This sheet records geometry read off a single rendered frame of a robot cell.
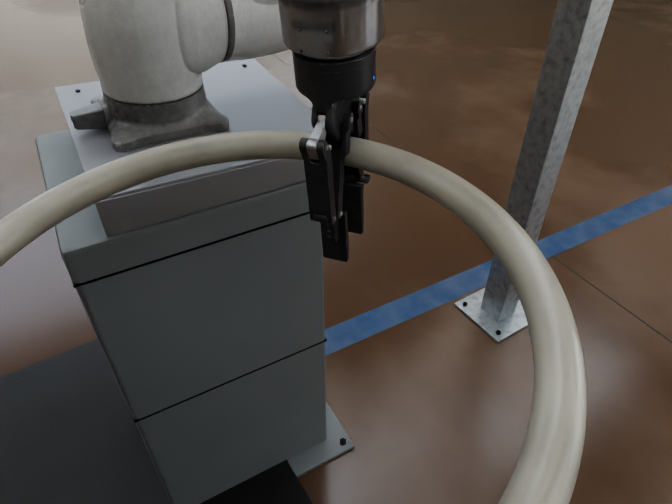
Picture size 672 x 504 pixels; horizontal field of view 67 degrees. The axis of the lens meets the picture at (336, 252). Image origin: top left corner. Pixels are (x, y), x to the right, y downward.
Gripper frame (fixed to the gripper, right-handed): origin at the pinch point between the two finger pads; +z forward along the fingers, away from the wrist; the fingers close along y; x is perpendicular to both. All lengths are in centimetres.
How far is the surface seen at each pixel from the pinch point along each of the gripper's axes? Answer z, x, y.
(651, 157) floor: 104, 77, -214
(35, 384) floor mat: 84, -98, -2
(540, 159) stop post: 34, 22, -79
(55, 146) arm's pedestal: 7, -60, -13
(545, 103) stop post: 21, 20, -81
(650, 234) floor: 100, 72, -145
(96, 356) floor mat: 85, -89, -16
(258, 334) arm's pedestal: 38.5, -21.9, -8.0
